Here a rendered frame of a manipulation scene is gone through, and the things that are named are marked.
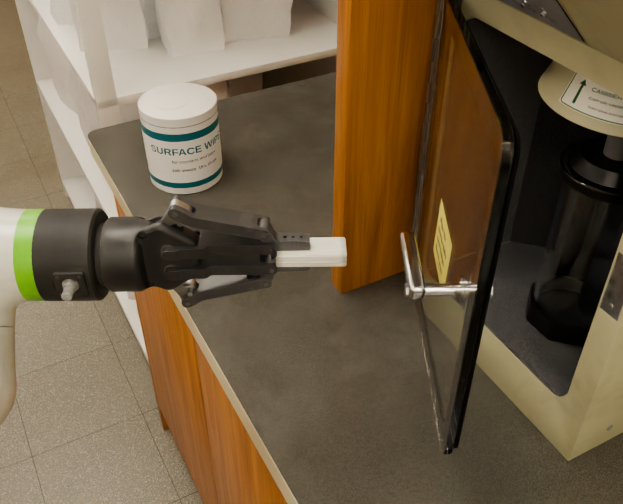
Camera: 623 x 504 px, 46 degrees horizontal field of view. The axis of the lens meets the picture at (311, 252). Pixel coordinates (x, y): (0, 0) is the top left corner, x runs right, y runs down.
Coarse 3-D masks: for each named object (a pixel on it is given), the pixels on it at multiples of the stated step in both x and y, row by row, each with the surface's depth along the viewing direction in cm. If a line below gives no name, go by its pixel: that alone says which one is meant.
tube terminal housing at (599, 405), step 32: (480, 0) 74; (512, 32) 71; (544, 32) 67; (576, 64) 65; (608, 64) 62; (608, 320) 71; (480, 352) 94; (608, 352) 73; (512, 384) 90; (576, 384) 78; (608, 384) 77; (544, 416) 86; (576, 416) 80; (608, 416) 82; (576, 448) 83
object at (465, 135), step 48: (480, 96) 60; (432, 144) 83; (480, 144) 61; (432, 192) 84; (480, 192) 61; (432, 240) 84; (480, 240) 61; (480, 288) 62; (432, 336) 84; (432, 384) 84
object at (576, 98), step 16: (560, 64) 72; (544, 80) 74; (560, 80) 71; (576, 80) 69; (544, 96) 73; (560, 96) 70; (576, 96) 69; (592, 96) 68; (608, 96) 67; (560, 112) 70; (576, 112) 69; (592, 112) 68; (608, 112) 67; (592, 128) 68; (608, 128) 67
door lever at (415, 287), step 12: (408, 240) 73; (408, 252) 71; (408, 264) 70; (420, 264) 70; (408, 276) 69; (420, 276) 69; (408, 288) 68; (420, 288) 67; (432, 288) 68; (444, 288) 68; (456, 288) 68
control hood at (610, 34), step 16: (560, 0) 55; (576, 0) 52; (592, 0) 50; (608, 0) 48; (576, 16) 55; (592, 16) 53; (608, 16) 50; (592, 32) 56; (608, 32) 53; (608, 48) 56
